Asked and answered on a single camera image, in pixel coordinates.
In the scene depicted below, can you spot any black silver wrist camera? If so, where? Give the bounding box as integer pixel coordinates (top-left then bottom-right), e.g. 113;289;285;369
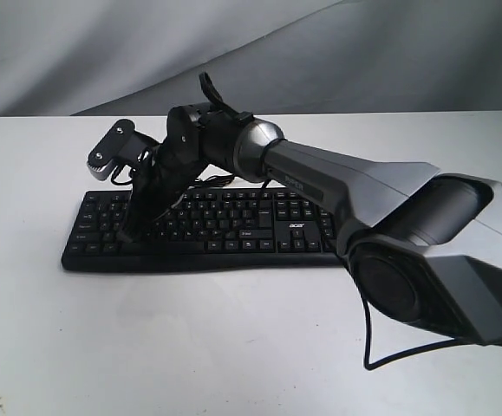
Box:
87;119;159;181

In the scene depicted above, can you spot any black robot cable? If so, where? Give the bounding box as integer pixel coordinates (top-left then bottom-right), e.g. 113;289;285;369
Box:
362;294;464;372

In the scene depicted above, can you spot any black acer keyboard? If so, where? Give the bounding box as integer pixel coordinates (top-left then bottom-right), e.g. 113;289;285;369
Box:
62;187;339;274

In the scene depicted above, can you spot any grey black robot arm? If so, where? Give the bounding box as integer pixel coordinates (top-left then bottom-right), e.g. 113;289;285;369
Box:
121;104;502;345

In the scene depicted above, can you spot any black keyboard cable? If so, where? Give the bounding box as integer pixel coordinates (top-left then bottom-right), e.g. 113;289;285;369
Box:
180;173;237;192

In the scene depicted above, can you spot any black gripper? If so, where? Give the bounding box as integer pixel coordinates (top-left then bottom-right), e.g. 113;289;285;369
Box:
118;145;207;243

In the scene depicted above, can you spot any grey backdrop cloth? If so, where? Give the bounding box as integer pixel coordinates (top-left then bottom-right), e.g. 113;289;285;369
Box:
0;1;502;116

